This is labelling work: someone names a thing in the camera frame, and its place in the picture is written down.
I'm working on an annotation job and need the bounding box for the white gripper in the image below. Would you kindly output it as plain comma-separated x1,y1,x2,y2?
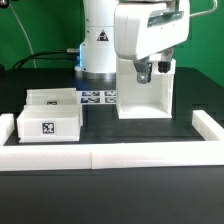
114,0,190,84

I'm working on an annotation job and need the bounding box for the white U-shaped fence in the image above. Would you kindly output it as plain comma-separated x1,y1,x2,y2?
0,110,224,171

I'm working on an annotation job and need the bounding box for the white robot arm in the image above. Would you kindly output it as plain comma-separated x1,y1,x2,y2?
75,0,190,84

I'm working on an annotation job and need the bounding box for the black cable bundle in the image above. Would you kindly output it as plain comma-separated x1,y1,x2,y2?
12,48,81,70

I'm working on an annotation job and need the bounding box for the white drawer cabinet frame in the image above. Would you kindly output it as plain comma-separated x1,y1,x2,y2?
116,56,176,119

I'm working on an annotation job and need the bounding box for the white fiducial marker sheet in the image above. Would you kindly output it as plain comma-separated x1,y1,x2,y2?
77,90,116,105

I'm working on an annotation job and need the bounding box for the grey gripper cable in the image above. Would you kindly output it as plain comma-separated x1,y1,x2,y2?
189,0,219,19

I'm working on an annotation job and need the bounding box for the white drawer box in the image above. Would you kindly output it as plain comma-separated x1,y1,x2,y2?
26,88,77,105
17,105,83,143

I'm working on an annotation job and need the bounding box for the thin white cable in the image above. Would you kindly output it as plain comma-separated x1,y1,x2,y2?
7,3,37,69

